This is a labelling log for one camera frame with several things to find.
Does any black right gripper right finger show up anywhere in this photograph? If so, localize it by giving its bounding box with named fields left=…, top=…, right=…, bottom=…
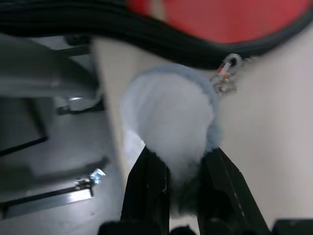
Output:
left=197, top=146, right=272, bottom=235

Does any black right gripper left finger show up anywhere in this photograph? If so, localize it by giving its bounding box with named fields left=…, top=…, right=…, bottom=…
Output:
left=121, top=143, right=171, bottom=235

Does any fluffy white-blue pompom keychain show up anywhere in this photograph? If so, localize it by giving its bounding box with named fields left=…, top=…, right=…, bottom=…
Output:
left=119, top=54, right=243, bottom=218

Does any red table tennis paddle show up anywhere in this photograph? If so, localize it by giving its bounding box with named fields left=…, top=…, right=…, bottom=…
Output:
left=127, top=0, right=313, bottom=44

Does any black metal table frame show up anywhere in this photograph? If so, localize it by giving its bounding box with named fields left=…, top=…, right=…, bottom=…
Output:
left=0, top=34, right=106, bottom=218

